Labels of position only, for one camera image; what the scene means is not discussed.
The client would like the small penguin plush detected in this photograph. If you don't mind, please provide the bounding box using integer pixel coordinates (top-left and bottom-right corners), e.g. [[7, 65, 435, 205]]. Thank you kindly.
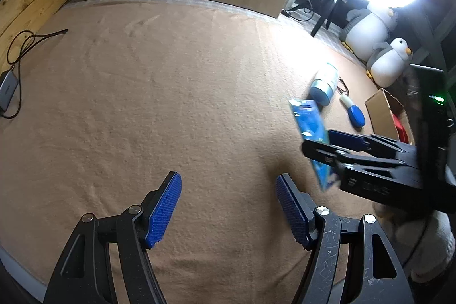
[[365, 37, 414, 88]]

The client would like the white tube with blue cap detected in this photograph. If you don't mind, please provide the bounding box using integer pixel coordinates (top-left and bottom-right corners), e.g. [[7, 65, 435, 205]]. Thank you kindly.
[[309, 62, 339, 108]]

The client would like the large penguin plush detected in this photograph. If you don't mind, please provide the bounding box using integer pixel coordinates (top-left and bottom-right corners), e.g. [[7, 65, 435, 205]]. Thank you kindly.
[[340, 7, 398, 62]]

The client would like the blue sachet packet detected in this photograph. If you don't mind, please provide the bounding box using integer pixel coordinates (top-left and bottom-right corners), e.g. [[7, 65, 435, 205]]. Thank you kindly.
[[288, 98, 341, 191]]

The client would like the black tripod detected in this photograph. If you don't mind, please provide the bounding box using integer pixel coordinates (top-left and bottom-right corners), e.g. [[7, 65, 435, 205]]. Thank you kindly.
[[283, 0, 351, 38]]

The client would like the blue round jar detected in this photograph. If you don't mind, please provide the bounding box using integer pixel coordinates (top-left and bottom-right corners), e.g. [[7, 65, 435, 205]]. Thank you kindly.
[[347, 105, 366, 129]]

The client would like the grey adapter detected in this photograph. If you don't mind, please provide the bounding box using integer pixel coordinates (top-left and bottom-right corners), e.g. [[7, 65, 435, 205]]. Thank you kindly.
[[0, 71, 19, 110]]

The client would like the cardboard box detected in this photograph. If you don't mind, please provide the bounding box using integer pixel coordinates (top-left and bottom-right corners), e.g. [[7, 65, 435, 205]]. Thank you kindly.
[[364, 87, 416, 145]]

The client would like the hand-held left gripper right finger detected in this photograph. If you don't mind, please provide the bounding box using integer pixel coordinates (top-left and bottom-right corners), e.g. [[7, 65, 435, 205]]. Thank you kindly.
[[276, 173, 414, 304]]

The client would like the black adapter cable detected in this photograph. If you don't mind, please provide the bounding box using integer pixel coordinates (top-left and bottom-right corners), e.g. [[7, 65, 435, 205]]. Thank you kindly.
[[5, 28, 69, 119]]

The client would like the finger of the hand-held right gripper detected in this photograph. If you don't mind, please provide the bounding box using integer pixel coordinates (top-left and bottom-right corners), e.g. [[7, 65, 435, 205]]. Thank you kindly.
[[328, 129, 411, 154], [302, 141, 418, 177]]

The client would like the person's right hand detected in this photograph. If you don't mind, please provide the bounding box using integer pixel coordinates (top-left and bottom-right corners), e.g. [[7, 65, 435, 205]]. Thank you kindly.
[[372, 202, 433, 255]]

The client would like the tan blanket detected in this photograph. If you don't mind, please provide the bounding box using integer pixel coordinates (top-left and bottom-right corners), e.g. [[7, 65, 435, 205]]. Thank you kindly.
[[0, 0, 421, 304]]

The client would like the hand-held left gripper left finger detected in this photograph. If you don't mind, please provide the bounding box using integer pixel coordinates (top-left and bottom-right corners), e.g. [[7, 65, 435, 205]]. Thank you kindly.
[[43, 172, 182, 304]]

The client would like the red pouch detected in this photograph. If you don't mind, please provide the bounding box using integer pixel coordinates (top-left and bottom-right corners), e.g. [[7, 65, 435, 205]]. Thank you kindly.
[[394, 113, 412, 142]]

